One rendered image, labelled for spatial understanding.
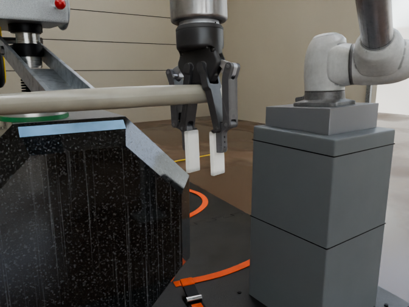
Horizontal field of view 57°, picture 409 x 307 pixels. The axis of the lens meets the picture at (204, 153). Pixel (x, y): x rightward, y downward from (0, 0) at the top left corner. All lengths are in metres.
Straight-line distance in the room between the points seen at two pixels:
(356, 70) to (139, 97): 1.09
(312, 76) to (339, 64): 0.11
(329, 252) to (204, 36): 1.07
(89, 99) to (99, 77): 6.65
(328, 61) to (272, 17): 5.77
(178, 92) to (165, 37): 7.26
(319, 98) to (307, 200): 0.39
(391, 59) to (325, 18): 5.09
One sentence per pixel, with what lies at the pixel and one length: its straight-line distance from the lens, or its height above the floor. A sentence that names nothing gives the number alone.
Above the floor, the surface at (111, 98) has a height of 0.99.
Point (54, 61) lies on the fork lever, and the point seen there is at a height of 1.05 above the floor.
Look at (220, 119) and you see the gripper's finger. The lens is 0.59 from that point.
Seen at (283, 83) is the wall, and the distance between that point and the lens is 7.00.
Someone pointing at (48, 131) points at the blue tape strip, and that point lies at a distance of 1.27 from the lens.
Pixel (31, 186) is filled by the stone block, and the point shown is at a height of 0.69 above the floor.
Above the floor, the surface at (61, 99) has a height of 0.99.
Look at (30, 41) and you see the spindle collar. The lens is 1.37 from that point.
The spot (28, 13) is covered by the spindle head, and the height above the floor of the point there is 1.19.
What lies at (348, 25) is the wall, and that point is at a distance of 6.27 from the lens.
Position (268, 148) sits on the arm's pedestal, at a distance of 1.55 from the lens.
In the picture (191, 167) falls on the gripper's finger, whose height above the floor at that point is 0.87.
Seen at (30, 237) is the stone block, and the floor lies 0.53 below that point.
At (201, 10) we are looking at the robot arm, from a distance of 0.59.
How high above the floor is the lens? 1.03
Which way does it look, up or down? 13 degrees down
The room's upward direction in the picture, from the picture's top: straight up
